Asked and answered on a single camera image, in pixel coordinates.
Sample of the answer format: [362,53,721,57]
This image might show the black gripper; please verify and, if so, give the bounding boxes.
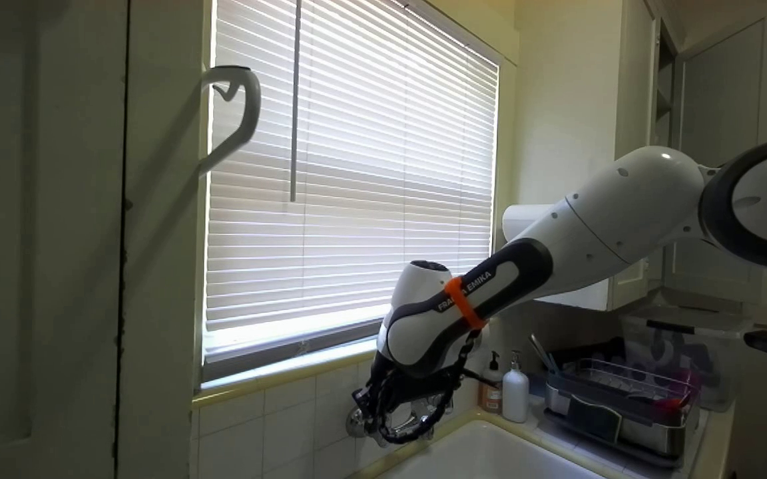
[351,357,422,438]

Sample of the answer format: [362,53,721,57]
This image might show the brown soap pump bottle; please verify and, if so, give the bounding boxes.
[478,351,507,415]

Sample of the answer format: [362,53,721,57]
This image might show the white sink basin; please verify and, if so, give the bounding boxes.
[380,415,622,479]

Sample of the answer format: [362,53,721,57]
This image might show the white plastic bottle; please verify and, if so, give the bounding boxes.
[500,363,530,426]

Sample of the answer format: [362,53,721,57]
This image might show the white window blinds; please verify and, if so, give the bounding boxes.
[203,0,500,363]

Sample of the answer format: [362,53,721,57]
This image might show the dish drying rack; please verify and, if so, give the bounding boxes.
[539,341,711,472]

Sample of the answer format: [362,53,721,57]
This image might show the blind tilt wand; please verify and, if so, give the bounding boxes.
[287,0,303,206]

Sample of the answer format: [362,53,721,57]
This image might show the heart-shaped metal hook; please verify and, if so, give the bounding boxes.
[193,65,263,176]

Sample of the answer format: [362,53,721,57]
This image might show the pale green door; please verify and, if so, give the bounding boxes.
[0,0,130,479]

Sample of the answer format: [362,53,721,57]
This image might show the white cabinet door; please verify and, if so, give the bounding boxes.
[610,0,683,162]

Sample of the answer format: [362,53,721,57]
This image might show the orange strap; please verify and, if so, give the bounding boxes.
[443,273,487,333]

